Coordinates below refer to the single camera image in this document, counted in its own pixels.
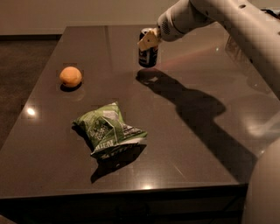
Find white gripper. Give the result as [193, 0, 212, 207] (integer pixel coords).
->
[137, 0, 213, 52]

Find blue pepsi can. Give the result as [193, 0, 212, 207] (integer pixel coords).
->
[138, 28, 158, 67]

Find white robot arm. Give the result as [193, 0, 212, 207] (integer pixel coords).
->
[137, 0, 280, 224]

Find orange fruit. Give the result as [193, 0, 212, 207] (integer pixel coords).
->
[59, 66, 82, 88]

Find green chip bag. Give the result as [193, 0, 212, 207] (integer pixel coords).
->
[73, 102, 148, 159]

